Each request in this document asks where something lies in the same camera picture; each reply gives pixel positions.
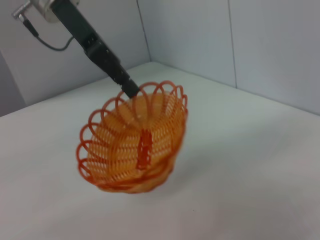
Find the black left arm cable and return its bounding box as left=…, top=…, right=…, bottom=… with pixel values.
left=11, top=7, right=75, bottom=52

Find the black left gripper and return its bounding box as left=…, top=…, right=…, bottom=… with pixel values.
left=50, top=0, right=140, bottom=99

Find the orange woven plastic basket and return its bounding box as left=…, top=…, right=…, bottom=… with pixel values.
left=75, top=80, right=189, bottom=195

